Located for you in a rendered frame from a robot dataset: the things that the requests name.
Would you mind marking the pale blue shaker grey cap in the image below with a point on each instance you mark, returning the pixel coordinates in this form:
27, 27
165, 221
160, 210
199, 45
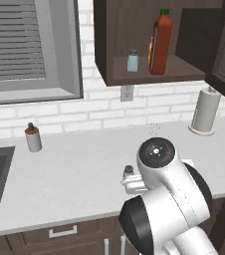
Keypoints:
132, 62

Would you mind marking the white condiment bottle orange band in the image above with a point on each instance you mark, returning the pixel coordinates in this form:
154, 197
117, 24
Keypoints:
34, 139

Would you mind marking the grey wall outlet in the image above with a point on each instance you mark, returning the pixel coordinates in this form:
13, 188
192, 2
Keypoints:
126, 94

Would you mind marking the white paper towel roll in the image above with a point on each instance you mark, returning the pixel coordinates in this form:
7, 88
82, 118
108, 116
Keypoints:
205, 111

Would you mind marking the grey window with blinds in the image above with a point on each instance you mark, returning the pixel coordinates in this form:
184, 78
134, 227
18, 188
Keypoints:
25, 50

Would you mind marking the dark wood drawer front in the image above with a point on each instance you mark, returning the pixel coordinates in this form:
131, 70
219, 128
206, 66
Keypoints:
91, 232

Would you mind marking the red sauce bottle green cap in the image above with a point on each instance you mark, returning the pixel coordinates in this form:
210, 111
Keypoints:
160, 43

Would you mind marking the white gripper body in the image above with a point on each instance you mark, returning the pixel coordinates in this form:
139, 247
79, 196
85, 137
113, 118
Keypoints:
135, 184

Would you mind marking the dark wood wall cabinet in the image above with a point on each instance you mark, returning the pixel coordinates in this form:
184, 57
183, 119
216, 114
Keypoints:
134, 40

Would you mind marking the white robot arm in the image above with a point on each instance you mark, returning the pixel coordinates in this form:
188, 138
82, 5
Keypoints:
177, 205

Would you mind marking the small pale blue shaker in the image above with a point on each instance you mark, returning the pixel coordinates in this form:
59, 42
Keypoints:
128, 171

